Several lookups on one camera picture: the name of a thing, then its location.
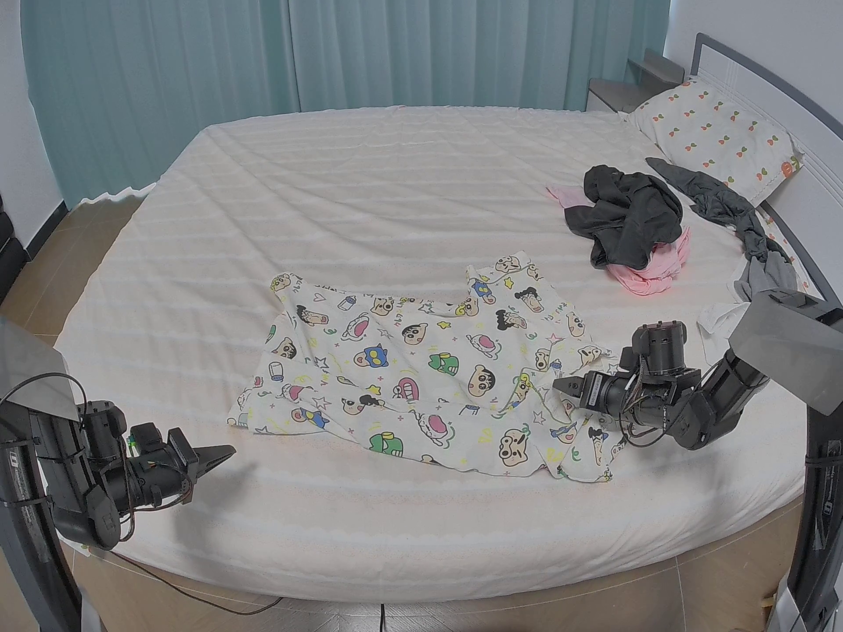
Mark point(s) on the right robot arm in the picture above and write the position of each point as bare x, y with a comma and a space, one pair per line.
784, 346

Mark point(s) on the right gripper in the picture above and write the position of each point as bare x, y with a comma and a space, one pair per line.
612, 393

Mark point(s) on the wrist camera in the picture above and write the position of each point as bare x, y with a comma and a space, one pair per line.
629, 359
145, 440

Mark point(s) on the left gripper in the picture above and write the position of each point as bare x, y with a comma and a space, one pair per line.
171, 478

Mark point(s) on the grey bedside table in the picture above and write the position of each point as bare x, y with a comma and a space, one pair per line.
612, 93

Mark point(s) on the black garment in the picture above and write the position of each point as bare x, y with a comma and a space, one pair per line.
632, 214

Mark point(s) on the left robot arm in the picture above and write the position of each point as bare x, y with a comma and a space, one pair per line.
72, 511

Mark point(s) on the white printed pillow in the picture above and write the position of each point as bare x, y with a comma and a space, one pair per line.
711, 129

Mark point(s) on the white garment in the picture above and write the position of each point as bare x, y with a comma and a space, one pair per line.
718, 320

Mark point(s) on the bed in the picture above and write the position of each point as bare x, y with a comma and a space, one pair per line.
329, 188

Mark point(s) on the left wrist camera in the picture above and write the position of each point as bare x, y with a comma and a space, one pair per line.
145, 440

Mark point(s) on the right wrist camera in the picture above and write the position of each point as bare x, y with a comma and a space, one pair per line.
629, 359

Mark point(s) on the white printed pyjama top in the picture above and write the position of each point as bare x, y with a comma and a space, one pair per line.
408, 353

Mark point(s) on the blue-green curtain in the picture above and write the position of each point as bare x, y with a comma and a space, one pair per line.
395, 37

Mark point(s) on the pink garment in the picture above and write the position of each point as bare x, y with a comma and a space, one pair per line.
649, 280

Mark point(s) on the dark grey garment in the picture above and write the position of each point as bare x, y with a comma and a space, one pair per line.
711, 195

